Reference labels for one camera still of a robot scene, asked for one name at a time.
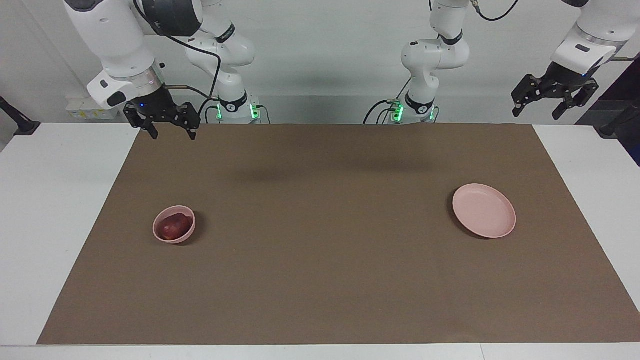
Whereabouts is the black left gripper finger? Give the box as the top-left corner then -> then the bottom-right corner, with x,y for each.
552,80 -> 600,121
511,74 -> 547,118

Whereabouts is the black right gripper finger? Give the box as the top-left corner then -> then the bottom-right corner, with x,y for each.
172,102 -> 202,141
123,103 -> 160,141

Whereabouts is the red apple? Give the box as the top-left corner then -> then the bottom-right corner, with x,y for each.
159,213 -> 191,240

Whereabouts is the pink bowl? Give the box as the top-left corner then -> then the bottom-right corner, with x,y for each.
152,205 -> 196,245

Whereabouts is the pink plate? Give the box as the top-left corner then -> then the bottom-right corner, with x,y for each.
452,183 -> 517,239

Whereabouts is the black clamp stand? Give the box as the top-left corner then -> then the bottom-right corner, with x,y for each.
0,95 -> 41,136
599,97 -> 640,139

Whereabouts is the dark cabinet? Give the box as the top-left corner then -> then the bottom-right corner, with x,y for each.
575,55 -> 640,167

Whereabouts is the brown table mat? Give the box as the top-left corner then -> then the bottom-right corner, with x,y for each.
36,123 -> 640,346

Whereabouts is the black right base cable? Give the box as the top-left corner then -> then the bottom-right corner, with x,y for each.
198,96 -> 222,124

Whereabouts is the black base cable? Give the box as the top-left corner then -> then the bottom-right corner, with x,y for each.
362,77 -> 414,125
198,96 -> 222,124

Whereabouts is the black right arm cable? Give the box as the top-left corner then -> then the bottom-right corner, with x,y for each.
132,0 -> 222,117

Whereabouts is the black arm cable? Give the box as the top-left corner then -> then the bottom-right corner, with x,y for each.
470,0 -> 640,63
132,0 -> 222,117

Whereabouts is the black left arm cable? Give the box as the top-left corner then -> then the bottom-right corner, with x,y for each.
470,0 -> 640,63

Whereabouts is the black left base cable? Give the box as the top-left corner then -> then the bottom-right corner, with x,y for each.
362,77 -> 414,125

